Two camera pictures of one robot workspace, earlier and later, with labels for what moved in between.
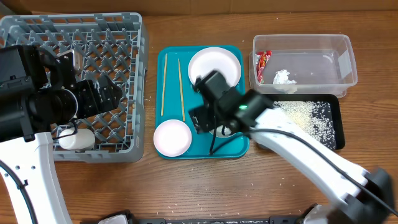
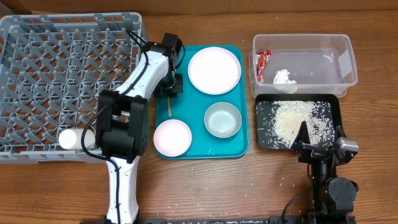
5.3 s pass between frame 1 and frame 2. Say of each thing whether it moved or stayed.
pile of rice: stayed
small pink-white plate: stayed
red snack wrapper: stayed
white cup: stayed
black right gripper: moved
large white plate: stayed
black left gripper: moved
